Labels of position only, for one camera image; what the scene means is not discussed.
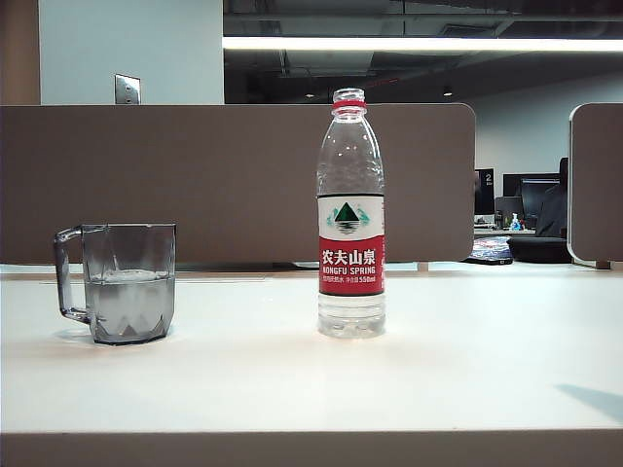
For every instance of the clear red-label water bottle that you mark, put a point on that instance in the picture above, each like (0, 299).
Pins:
(351, 243)

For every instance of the clear grey faceted mug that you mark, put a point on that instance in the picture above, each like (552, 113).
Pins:
(129, 292)

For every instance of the small blue spray bottle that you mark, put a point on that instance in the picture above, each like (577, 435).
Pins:
(515, 222)

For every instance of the wide partition foot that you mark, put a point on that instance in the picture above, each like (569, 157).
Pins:
(423, 266)

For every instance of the blue patterned bag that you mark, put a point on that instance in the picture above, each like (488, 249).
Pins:
(489, 250)

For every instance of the black sign with numeral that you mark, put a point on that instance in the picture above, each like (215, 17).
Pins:
(485, 190)

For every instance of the black computer monitor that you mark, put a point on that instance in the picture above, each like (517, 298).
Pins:
(528, 199)

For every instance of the black round cushion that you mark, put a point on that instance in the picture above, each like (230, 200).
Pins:
(538, 249)

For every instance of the ceiling light strip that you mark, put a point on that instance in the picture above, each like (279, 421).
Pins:
(438, 43)

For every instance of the person in black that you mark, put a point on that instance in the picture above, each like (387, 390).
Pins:
(552, 209)

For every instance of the narrow brown desk partition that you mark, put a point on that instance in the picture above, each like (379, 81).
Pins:
(598, 185)

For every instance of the narrow partition foot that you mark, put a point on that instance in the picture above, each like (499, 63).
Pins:
(602, 264)

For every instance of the metal wall plate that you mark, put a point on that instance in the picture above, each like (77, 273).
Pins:
(128, 89)

